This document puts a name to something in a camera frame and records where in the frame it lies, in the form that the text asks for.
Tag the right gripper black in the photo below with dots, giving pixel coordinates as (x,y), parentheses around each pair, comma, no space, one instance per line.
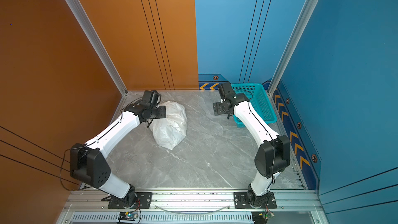
(217,107)

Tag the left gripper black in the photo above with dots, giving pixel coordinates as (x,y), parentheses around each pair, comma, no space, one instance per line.
(162,111)

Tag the white plastic bag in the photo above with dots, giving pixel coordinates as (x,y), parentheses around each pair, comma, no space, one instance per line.
(170,131)

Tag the teal plastic basket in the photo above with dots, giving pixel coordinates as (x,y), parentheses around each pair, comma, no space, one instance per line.
(259,99)

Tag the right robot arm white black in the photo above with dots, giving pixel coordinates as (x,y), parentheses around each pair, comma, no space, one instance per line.
(273,154)

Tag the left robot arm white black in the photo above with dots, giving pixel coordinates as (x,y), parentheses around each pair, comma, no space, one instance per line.
(88,161)

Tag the left circuit board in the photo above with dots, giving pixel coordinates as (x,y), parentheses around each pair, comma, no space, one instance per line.
(128,218)

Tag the circuit board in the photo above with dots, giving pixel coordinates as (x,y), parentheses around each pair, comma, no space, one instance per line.
(262,217)
(128,218)

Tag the right circuit board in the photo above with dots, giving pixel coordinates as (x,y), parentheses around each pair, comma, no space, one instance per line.
(262,217)

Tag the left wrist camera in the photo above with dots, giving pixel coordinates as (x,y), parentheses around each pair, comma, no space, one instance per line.
(151,98)

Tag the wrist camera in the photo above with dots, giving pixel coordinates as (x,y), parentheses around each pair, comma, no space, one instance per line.
(151,98)
(225,90)

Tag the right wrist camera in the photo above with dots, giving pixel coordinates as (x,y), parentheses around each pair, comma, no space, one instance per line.
(225,90)

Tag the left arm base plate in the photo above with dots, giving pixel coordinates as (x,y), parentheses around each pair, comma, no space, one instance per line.
(134,200)

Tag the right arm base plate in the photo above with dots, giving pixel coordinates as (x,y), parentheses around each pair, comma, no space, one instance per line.
(250,200)

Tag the aluminium front rail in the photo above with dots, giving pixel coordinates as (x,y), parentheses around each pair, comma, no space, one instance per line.
(207,200)

